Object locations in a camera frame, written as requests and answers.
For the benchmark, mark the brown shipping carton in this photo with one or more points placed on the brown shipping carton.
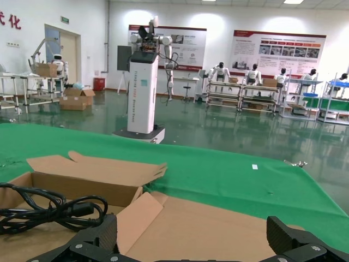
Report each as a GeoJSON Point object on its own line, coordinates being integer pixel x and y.
{"type": "Point", "coordinates": [73, 103]}
{"type": "Point", "coordinates": [46, 70]}
{"type": "Point", "coordinates": [81, 92]}

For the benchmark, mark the white red info board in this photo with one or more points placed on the white red info board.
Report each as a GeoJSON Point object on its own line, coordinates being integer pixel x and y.
{"type": "Point", "coordinates": [278, 52]}
{"type": "Point", "coordinates": [191, 49]}

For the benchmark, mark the white humanoid robot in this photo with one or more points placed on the white humanoid robot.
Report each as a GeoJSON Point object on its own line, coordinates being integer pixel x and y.
{"type": "Point", "coordinates": [282, 77]}
{"type": "Point", "coordinates": [340, 80]}
{"type": "Point", "coordinates": [220, 72]}
{"type": "Point", "coordinates": [58, 62]}
{"type": "Point", "coordinates": [310, 76]}
{"type": "Point", "coordinates": [254, 75]}

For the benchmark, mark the grey flat panel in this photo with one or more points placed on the grey flat panel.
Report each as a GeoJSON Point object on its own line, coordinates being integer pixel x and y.
{"type": "Point", "coordinates": [122, 58]}

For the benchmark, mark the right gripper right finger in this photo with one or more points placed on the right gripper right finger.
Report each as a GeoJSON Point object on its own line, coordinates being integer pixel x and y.
{"type": "Point", "coordinates": [280, 234]}

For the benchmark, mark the green table cloth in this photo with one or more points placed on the green table cloth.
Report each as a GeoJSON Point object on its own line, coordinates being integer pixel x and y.
{"type": "Point", "coordinates": [218, 177]}

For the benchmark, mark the red bin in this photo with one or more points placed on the red bin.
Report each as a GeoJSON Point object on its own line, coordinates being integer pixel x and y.
{"type": "Point", "coordinates": [99, 84]}

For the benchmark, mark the metal cloth clip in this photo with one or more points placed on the metal cloth clip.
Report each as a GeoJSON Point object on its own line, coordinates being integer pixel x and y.
{"type": "Point", "coordinates": [298, 163]}

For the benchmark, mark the white tape label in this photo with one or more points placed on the white tape label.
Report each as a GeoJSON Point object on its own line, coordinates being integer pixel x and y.
{"type": "Point", "coordinates": [255, 166]}

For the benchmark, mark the beige door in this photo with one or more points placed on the beige door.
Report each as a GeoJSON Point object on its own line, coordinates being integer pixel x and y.
{"type": "Point", "coordinates": [68, 60]}

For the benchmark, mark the white wall pipe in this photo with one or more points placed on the white wall pipe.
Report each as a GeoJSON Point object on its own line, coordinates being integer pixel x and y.
{"type": "Point", "coordinates": [107, 35]}

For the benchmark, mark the open brown cardboard box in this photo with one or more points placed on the open brown cardboard box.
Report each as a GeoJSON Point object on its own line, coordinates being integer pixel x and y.
{"type": "Point", "coordinates": [81, 188]}
{"type": "Point", "coordinates": [204, 232]}

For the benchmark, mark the black stool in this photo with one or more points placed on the black stool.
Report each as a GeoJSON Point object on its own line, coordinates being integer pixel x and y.
{"type": "Point", "coordinates": [187, 88]}

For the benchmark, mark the white desk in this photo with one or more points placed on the white desk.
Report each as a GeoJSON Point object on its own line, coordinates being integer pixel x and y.
{"type": "Point", "coordinates": [188, 79]}

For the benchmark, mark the white pipe frame rack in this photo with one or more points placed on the white pipe frame rack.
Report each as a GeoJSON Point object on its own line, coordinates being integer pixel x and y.
{"type": "Point", "coordinates": [27, 90]}

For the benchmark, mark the green exit sign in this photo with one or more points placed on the green exit sign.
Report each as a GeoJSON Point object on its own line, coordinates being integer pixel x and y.
{"type": "Point", "coordinates": [65, 19]}

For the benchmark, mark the blue tray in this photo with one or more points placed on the blue tray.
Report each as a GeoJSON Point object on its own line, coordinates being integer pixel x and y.
{"type": "Point", "coordinates": [310, 94]}

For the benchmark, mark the metal workbench rack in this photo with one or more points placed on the metal workbench rack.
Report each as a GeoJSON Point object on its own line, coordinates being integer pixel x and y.
{"type": "Point", "coordinates": [223, 94]}
{"type": "Point", "coordinates": [300, 109]}
{"type": "Point", "coordinates": [259, 99]}
{"type": "Point", "coordinates": [332, 109]}

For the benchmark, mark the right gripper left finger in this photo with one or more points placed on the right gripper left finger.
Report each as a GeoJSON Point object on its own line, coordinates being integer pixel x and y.
{"type": "Point", "coordinates": [106, 234]}

